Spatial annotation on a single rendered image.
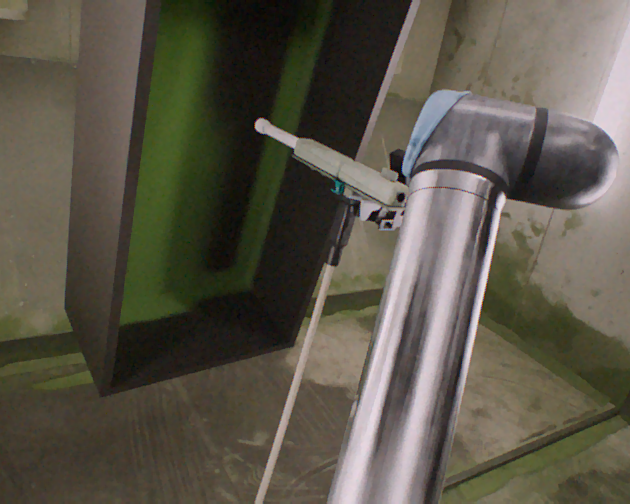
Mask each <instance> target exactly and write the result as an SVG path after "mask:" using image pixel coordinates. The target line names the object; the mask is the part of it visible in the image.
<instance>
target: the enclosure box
mask: <svg viewBox="0 0 630 504"><path fill-rule="evenodd" d="M420 1H421V0H82V4H81V22H80V39H79V57H78V75H77V92H76V110H75V127H74V145H73V162H72V180H71V198H70V215H69V233H68V250H67V268H66V286H65V303H64V309H65V312H66V314H67V317H68V319H69V322H70V324H71V327H72V329H73V331H74V334H75V336H76V339H77V341H78V344H79V346H80V349H81V351H82V354H83V356H84V359H85V361H86V363H87V366H88V368H89V371H90V373H91V376H92V378H93V381H94V383H95V386H96V388H97V391H98V393H99V395H100V397H105V396H109V395H113V394H116V393H120V392H124V391H128V390H132V389H135V388H139V387H143V386H147V385H150V384H154V383H158V382H162V381H165V380H169V379H173V378H177V377H181V376H184V375H188V374H192V373H196V372H199V371H203V370H207V369H211V368H214V367H218V366H222V365H226V364H230V363H233V362H237V361H241V360H245V359H248V358H252V357H256V356H260V355H263V354H267V353H271V352H275V351H279V350H282V349H286V348H290V347H293V346H294V344H295V341H296V339H297V336H298V333H299V331H300V328H301V325H302V322H303V320H304V317H305V314H306V312H307V309H308V306H309V303H310V301H311V298H312V295H313V292H314V290H315V287H316V284H317V282H318V279H319V276H320V273H321V271H322V268H323V265H324V263H325V259H326V256H327V252H328V249H329V245H330V241H329V236H330V233H331V229H332V226H333V222H334V219H335V215H336V212H337V208H338V205H339V201H340V200H341V199H340V198H339V197H340V195H343V194H337V193H336V192H334V191H332V190H331V188H333V189H336V188H337V187H335V184H336V182H335V181H333V179H331V178H330V177H328V176H323V175H321V174H322V173H321V172H319V171H317V170H312V169H310V168H311V167H310V166H308V165H306V164H304V163H302V162H301V161H299V160H297V159H295V158H293V157H292V155H295V153H294V148H292V147H290V146H289V145H287V144H285V143H283V142H281V141H279V140H277V139H275V138H273V137H272V136H270V135H268V134H262V133H260V132H259V131H257V130H256V128H255V124H256V122H257V120H258V119H265V120H267V121H268V122H269V123H270V124H271V125H273V126H275V127H277V128H279V129H281V130H283V131H285V132H287V133H289V134H291V135H293V136H295V137H297V138H304V139H312V140H314V141H316V142H318V143H320V144H322V145H324V146H326V147H328V148H330V149H332V150H334V151H336V152H338V153H340V154H342V155H344V156H346V157H349V158H351V159H352V160H353V161H354V162H359V163H361V162H362V159H363V156H364V154H365V151H366V148H367V146H368V143H369V140H370V137H371V135H372V132H373V129H374V126H375V124H376V121H377V118H378V116H379V113H380V110H381V107H382V105H383V102H384V99H385V97H386V94H387V91H388V88H389V86H390V83H391V80H392V77H393V75H394V72H395V69H396V67H397V64H398V61H399V58H400V56H401V53H402V50H403V48H404V45H405V42H406V39H407V37H408V34H409V31H410V28H411V26H412V23H413V20H414V18H415V15H416V12H417V9H418V7H419V4H420Z"/></svg>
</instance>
